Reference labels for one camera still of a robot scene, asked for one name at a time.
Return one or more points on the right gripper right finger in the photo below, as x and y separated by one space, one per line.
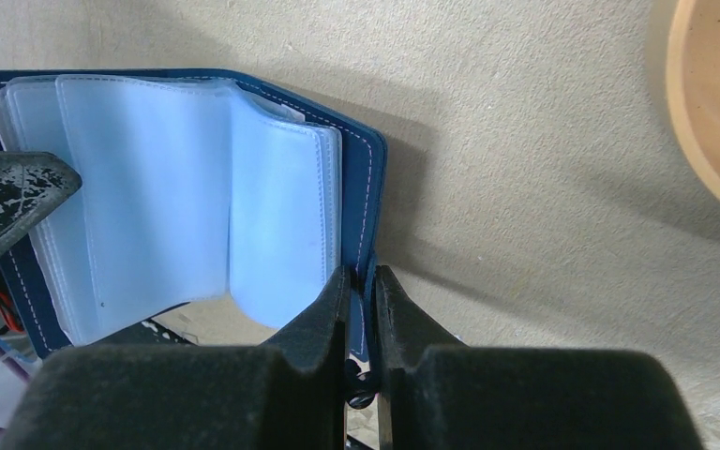
439 393

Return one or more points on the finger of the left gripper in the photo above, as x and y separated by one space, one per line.
32 185

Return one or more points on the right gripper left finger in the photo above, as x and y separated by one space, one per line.
286 393

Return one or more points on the blue leather card holder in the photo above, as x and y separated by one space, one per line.
195 183

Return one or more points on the tan oval plastic tray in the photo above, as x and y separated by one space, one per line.
692 76

